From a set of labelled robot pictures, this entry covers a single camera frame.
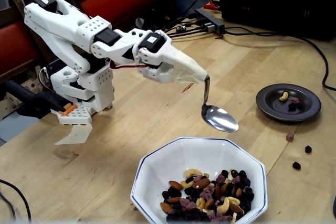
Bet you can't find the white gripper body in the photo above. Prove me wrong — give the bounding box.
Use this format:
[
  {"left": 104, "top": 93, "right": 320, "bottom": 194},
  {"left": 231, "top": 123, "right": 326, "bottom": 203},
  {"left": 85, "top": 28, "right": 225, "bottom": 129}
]
[{"left": 132, "top": 30, "right": 176, "bottom": 83}]

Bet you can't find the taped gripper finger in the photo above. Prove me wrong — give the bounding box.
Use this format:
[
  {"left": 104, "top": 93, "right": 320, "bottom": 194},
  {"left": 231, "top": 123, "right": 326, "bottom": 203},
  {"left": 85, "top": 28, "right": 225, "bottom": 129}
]
[
  {"left": 172, "top": 62, "right": 205, "bottom": 85},
  {"left": 172, "top": 47, "right": 208, "bottom": 83}
]

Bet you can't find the bent metal spoon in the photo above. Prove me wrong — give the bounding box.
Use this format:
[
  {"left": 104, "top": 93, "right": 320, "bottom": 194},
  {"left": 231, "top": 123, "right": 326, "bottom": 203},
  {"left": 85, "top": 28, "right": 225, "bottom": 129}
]
[{"left": 200, "top": 74, "right": 240, "bottom": 133}]

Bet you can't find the white octagonal bowl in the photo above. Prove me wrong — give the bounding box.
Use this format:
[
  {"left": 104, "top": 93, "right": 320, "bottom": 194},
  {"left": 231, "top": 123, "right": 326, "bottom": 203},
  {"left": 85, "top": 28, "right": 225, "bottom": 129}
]
[{"left": 130, "top": 136, "right": 269, "bottom": 224}]

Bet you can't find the mixed nuts and dried fruit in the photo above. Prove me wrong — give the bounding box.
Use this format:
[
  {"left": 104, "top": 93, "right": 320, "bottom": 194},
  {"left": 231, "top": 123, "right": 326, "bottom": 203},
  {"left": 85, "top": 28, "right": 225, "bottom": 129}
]
[{"left": 160, "top": 168, "right": 255, "bottom": 223}]

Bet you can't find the brown plate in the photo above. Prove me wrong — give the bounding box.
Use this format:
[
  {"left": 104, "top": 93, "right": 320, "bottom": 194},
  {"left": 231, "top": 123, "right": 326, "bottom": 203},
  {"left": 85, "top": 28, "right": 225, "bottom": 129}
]
[{"left": 256, "top": 83, "right": 322, "bottom": 123}]

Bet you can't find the small usb adapter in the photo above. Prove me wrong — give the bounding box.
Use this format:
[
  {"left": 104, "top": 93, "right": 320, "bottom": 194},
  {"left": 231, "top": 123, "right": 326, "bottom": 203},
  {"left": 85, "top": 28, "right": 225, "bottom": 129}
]
[{"left": 175, "top": 24, "right": 194, "bottom": 33}]

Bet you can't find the grey usb hub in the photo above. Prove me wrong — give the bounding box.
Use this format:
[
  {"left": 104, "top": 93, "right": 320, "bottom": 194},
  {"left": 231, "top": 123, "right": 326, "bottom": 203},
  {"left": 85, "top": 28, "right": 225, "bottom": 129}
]
[{"left": 195, "top": 8, "right": 226, "bottom": 36}]

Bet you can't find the black motor controller board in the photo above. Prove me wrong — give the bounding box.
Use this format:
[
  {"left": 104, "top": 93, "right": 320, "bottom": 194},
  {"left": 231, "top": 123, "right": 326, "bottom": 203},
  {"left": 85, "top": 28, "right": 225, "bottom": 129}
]
[{"left": 39, "top": 58, "right": 65, "bottom": 88}]

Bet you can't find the black plastic crate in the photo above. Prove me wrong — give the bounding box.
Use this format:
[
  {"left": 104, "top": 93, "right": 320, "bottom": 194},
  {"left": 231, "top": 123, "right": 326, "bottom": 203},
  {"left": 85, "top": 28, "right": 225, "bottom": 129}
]
[{"left": 217, "top": 0, "right": 336, "bottom": 41}]

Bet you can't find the beige masking tape flap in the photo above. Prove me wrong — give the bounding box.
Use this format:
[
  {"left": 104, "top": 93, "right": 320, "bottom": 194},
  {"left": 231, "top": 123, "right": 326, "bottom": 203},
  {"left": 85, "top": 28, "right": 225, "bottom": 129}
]
[{"left": 54, "top": 123, "right": 93, "bottom": 146}]

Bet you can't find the black clamp orange pad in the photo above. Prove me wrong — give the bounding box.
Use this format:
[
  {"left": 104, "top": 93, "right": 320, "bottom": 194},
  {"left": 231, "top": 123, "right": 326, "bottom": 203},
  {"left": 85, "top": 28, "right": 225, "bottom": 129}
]
[{"left": 2, "top": 79, "right": 79, "bottom": 119}]

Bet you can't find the printed cardboard box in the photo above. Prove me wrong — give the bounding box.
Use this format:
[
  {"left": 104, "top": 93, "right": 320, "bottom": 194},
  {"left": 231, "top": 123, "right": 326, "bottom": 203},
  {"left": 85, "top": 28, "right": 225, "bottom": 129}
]
[{"left": 0, "top": 77, "right": 40, "bottom": 121}]

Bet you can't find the black usb cable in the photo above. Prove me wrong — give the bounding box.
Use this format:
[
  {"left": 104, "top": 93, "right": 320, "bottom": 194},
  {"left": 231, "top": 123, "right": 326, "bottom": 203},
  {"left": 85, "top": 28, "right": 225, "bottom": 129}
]
[
  {"left": 161, "top": 11, "right": 197, "bottom": 33},
  {"left": 166, "top": 19, "right": 208, "bottom": 36},
  {"left": 170, "top": 25, "right": 214, "bottom": 41}
]

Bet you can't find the thick black power cable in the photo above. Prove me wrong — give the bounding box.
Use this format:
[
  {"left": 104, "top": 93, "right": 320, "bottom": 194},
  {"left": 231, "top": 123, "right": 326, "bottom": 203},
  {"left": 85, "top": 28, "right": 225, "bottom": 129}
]
[{"left": 223, "top": 26, "right": 336, "bottom": 91}]

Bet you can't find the thin black cable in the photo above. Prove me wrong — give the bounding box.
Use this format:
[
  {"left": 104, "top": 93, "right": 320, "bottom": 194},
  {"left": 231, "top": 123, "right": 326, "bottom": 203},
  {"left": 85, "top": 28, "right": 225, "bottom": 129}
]
[{"left": 0, "top": 191, "right": 16, "bottom": 222}]

